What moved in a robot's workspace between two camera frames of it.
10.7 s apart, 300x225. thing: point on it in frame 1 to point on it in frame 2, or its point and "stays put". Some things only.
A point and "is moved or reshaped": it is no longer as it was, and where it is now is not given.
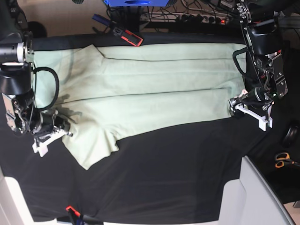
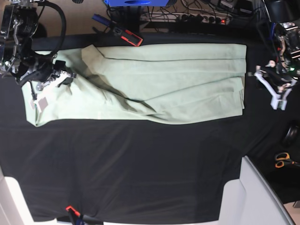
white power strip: [184, 18] stays put
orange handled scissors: [283, 158] stays put
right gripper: [256, 100] to [278, 76]
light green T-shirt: [100, 93] is moved or reshaped
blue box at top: [135, 3] stays put
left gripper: [43, 121] to [45, 71]
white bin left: [13, 210] stays put
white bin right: [251, 200] stays put
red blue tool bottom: [78, 219] stays put
